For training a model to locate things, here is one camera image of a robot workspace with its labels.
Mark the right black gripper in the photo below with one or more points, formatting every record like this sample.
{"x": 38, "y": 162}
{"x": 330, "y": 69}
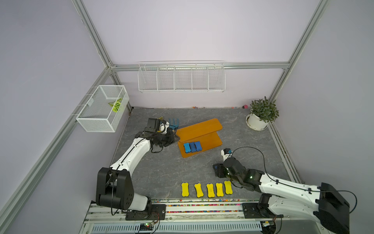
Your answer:
{"x": 218, "y": 171}

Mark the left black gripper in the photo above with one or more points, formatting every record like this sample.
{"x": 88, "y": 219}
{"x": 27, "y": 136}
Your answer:
{"x": 171, "y": 139}

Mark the yellow eraser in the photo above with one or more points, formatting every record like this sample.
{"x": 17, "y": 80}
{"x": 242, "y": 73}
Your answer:
{"x": 210, "y": 190}
{"x": 185, "y": 189}
{"x": 199, "y": 191}
{"x": 219, "y": 190}
{"x": 228, "y": 188}

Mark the orange wooden two-tier shelf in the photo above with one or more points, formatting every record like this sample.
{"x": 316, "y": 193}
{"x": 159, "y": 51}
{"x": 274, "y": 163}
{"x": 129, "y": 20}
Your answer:
{"x": 204, "y": 132}

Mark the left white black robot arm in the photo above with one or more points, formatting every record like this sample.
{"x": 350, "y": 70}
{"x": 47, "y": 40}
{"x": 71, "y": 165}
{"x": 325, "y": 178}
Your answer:
{"x": 114, "y": 188}

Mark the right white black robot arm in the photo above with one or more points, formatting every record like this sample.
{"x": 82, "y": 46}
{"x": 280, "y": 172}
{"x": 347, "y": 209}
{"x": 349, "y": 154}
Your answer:
{"x": 322, "y": 204}

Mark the blue garden hand rake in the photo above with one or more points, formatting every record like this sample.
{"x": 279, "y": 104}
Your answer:
{"x": 173, "y": 123}

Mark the green item in basket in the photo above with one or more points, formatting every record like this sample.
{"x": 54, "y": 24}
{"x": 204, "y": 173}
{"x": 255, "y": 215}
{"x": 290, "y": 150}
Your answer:
{"x": 116, "y": 105}

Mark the potted green plant white pot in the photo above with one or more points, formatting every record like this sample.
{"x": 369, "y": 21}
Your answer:
{"x": 262, "y": 113}

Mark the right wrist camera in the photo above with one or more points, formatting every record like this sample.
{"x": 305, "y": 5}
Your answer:
{"x": 226, "y": 153}

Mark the aluminium rail frame front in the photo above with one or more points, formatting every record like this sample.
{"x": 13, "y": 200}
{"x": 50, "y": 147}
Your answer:
{"x": 232, "y": 208}

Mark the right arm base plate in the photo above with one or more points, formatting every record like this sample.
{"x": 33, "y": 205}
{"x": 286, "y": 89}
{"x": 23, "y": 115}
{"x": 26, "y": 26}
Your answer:
{"x": 255, "y": 210}

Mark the white vented cable duct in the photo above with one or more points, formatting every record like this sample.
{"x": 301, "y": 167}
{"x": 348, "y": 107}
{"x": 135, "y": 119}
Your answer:
{"x": 178, "y": 228}

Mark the white mesh wall basket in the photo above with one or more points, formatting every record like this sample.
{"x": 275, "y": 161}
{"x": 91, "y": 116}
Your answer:
{"x": 96, "y": 115}

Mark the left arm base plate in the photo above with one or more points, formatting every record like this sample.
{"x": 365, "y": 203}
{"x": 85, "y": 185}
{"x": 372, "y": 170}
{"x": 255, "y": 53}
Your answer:
{"x": 152, "y": 212}

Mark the white wire wall shelf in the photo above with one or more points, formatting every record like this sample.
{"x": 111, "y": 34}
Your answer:
{"x": 193, "y": 76}

